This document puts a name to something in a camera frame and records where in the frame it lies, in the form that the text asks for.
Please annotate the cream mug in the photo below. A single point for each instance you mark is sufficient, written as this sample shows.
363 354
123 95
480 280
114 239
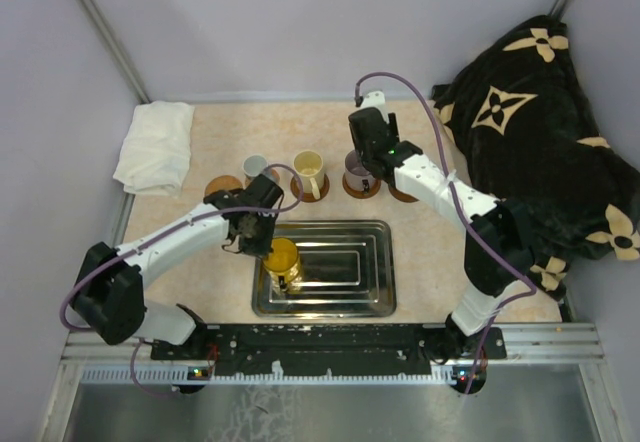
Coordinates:
310 170

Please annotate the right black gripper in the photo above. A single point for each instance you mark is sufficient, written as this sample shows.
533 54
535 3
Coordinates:
391 126

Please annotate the steel tray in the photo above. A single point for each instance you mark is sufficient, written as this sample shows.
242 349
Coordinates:
347 272

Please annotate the black floral blanket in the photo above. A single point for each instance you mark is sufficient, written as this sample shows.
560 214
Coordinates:
526 129

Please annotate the yellow cup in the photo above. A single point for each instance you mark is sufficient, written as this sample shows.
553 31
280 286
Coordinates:
283 265

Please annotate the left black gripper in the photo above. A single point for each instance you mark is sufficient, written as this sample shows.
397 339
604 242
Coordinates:
262 248

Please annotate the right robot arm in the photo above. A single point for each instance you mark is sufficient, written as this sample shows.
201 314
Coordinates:
498 236

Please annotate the small clear grey cup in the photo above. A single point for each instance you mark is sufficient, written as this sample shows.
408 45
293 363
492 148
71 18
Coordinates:
256 165

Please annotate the white folded cloth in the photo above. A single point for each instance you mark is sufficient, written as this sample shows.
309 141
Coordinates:
155 155

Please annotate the aluminium rail frame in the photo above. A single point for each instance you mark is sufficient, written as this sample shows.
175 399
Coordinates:
391 382

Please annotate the wooden coaster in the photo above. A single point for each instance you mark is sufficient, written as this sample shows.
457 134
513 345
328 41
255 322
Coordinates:
401 196
350 191
308 197

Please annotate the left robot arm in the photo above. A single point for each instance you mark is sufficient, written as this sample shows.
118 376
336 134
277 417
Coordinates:
110 290

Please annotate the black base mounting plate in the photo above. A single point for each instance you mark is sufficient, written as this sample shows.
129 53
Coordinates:
335 349

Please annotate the purple glass mug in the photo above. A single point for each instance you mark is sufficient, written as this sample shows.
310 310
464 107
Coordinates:
357 177

